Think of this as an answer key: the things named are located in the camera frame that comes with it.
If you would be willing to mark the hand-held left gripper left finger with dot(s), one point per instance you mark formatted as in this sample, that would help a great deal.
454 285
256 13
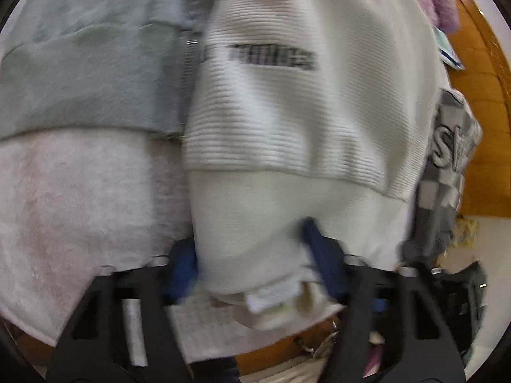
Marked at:
183 263

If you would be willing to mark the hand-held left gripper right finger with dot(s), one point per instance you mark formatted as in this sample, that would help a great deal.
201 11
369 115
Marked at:
319 255

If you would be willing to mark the white button jacket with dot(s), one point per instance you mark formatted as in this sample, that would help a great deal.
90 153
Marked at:
299 107

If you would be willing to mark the pale floral bed sheet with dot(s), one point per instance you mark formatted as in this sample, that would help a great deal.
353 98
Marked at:
80 207

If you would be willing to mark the grey checkered garment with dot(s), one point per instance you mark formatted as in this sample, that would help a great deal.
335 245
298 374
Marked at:
443 191

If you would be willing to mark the grey-green garment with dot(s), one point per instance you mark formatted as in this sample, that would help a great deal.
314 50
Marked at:
80 68

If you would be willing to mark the blue white pillow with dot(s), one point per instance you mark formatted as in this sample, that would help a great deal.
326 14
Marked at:
449 50

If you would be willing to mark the purple floral quilt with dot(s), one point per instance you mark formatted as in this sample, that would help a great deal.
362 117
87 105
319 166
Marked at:
439 4

